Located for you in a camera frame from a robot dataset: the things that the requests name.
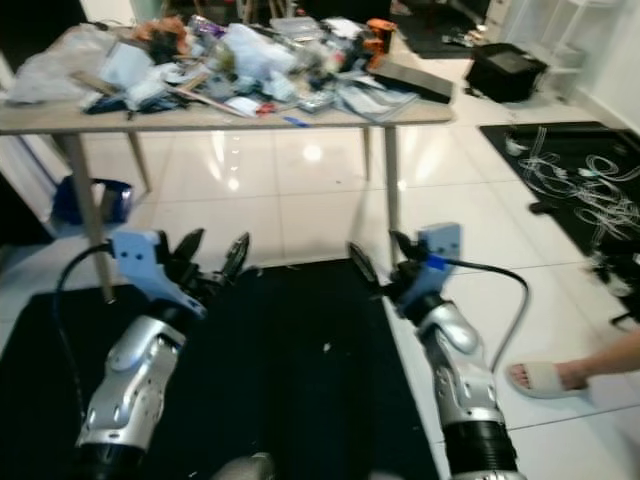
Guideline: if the blue-white left wrist camera mount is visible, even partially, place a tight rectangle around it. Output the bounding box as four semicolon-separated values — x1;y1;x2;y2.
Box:
110;229;193;317

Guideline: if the clear plastic bag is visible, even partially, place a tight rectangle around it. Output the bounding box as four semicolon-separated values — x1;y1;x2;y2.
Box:
4;24;123;107

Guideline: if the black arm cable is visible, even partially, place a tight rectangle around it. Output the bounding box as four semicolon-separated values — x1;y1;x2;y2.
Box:
444;257;532;377
52;242;117;401

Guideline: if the black rug with white lines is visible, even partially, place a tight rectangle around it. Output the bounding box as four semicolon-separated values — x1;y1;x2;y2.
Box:
479;121;640;331

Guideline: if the white slipper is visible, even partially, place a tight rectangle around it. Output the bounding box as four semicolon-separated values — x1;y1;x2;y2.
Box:
504;359;593;401

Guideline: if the black box on floor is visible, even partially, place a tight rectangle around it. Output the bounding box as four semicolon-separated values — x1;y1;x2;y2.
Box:
464;41;550;105

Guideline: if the plain black floor mat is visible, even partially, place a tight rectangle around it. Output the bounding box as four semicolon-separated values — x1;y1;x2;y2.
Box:
0;257;443;480

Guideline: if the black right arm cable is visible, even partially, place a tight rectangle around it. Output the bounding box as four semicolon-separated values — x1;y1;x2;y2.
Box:
444;257;532;377

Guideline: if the grey robot knee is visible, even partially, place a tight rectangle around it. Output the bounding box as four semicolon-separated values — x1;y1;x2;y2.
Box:
209;451;277;480

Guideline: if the wooden table with grey legs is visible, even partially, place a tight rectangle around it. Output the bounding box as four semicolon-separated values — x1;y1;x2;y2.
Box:
0;30;456;304

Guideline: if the blue bin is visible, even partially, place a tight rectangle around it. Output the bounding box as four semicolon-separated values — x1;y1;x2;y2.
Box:
52;176;135;227

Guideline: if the orange brown crumpled wrapper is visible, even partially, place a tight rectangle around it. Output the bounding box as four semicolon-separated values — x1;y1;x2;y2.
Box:
142;14;193;57

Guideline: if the blue-white wrist camera mount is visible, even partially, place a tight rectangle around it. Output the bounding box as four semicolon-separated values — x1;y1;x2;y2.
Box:
410;223;463;301
110;229;193;317

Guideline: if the black stand base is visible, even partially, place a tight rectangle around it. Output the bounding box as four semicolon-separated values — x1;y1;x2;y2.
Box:
589;249;640;328

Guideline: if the purple snack packet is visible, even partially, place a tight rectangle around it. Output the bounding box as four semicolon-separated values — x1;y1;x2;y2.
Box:
187;14;227;42

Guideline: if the clear plastic food container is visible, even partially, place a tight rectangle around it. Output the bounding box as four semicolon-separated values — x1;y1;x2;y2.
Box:
269;14;328;44

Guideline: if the white shelf unit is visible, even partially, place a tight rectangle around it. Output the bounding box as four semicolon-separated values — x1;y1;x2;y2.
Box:
498;0;623;93

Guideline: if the white plastic bag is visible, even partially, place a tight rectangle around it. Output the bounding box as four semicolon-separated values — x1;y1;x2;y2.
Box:
221;21;298;83

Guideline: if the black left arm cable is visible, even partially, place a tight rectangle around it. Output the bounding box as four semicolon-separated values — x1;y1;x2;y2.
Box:
52;242;117;401

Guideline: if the flat black case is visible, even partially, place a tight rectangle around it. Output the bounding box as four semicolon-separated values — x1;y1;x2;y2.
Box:
369;57;455;106

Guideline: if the small black mat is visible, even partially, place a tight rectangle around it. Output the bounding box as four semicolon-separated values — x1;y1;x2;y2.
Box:
389;4;483;60

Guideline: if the grey magazine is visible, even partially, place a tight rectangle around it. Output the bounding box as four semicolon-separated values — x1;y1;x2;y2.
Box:
333;78;421;124

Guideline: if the blue-white right wrist camera mount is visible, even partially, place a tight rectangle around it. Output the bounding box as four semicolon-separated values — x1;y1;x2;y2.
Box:
410;223;463;301

